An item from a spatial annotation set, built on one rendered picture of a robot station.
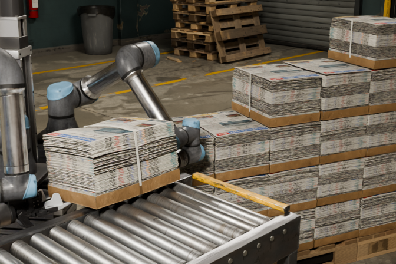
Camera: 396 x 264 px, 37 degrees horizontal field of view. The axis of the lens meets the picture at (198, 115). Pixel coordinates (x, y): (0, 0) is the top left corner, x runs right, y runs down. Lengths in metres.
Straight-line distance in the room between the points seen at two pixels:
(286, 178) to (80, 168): 1.24
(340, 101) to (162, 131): 1.17
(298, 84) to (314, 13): 7.58
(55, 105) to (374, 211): 1.78
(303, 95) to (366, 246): 1.01
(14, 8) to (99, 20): 7.18
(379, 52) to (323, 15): 7.22
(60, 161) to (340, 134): 1.51
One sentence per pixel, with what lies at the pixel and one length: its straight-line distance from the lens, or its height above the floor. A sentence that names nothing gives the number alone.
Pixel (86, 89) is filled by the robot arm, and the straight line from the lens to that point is 2.72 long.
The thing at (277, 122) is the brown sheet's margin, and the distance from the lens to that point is 2.78.
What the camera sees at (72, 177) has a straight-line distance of 2.02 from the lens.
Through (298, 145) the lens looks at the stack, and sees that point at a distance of 2.90.
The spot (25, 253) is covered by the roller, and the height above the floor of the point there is 0.79.
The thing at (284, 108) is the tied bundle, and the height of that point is 0.92.
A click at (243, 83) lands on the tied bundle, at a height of 0.99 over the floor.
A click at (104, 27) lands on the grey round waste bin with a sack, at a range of 9.60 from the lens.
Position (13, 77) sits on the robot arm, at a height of 1.25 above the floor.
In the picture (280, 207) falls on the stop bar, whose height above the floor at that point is 0.82.
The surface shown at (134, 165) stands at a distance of 2.01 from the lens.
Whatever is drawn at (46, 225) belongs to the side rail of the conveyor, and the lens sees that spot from 1.92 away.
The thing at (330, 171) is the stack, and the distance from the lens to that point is 3.06.
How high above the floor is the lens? 1.63
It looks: 16 degrees down
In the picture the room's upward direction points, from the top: straight up
